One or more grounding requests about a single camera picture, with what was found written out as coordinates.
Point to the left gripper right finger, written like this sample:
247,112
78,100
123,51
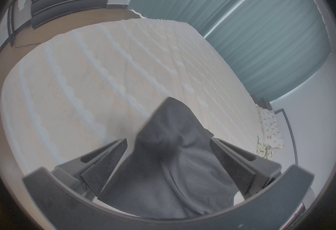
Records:
236,164

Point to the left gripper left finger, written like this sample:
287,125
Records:
101,166

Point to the black T-shirt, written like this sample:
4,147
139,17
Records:
170,171

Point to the white printed pyjama garment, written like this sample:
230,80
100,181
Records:
263,149

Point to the white printed pillow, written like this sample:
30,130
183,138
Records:
271,126

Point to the grey bedside table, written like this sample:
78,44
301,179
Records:
262,101

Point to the bed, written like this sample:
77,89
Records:
78,79

